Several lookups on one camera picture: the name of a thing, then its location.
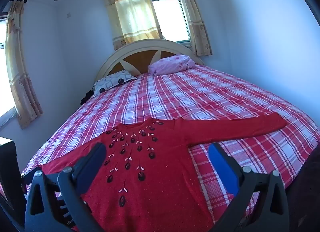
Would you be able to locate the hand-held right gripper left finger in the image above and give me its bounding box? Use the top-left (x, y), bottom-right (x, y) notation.
top-left (24, 143), bottom-right (107, 232)

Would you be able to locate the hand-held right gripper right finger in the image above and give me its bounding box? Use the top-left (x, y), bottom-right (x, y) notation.
top-left (208, 143), bottom-right (291, 232)

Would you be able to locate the red knit sweater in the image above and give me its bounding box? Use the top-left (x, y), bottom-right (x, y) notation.
top-left (41, 112), bottom-right (287, 232)

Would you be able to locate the dark cloth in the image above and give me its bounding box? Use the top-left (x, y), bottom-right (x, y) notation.
top-left (80, 90), bottom-right (95, 105)

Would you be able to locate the grey patterned pillow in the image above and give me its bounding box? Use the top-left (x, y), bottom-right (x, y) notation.
top-left (93, 69), bottom-right (138, 97)

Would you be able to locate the bed with red plaid sheet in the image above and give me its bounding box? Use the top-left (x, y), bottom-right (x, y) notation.
top-left (0, 65), bottom-right (313, 232)

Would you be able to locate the cream wooden headboard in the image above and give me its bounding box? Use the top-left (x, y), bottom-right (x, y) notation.
top-left (96, 39), bottom-right (205, 84)

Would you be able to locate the yellow patterned curtain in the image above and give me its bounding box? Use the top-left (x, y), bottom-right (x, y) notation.
top-left (170, 0), bottom-right (213, 57)
top-left (5, 0), bottom-right (44, 130)
top-left (101, 0), bottom-right (166, 51)

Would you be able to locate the pink floral pillow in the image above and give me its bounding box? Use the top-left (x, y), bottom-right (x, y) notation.
top-left (148, 55), bottom-right (197, 76)

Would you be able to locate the window with grey frame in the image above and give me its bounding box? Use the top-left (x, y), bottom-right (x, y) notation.
top-left (0, 15), bottom-right (17, 125)
top-left (144, 0), bottom-right (192, 43)

